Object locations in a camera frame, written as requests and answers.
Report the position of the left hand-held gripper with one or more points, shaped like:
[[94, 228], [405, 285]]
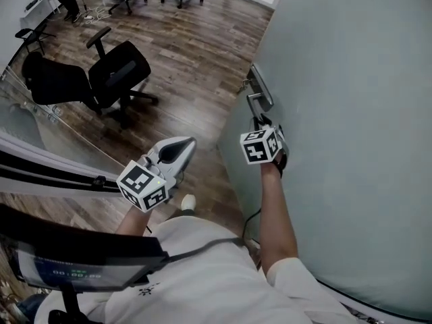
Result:
[[143, 186]]

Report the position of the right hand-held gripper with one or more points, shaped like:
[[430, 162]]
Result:
[[260, 147]]

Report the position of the frosted glass door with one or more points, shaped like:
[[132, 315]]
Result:
[[354, 130]]

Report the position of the person's left forearm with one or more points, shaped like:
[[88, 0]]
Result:
[[133, 223]]

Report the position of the person's right forearm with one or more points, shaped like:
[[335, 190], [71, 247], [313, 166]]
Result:
[[278, 221]]

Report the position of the metal keys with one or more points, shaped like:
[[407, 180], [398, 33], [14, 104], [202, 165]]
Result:
[[242, 87]]

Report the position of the person's white shoe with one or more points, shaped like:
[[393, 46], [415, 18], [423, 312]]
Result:
[[188, 202]]

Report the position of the black head-mounted screen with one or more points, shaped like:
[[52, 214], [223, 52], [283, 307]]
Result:
[[77, 248]]

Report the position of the person's white shirt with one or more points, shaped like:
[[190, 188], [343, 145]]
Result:
[[209, 289]]

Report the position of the white desk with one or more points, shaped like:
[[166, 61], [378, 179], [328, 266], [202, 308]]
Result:
[[40, 10]]

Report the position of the small dark knob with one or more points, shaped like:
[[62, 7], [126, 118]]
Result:
[[99, 181]]

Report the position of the black headset mount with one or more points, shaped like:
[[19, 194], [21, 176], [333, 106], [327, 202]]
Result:
[[69, 305]]

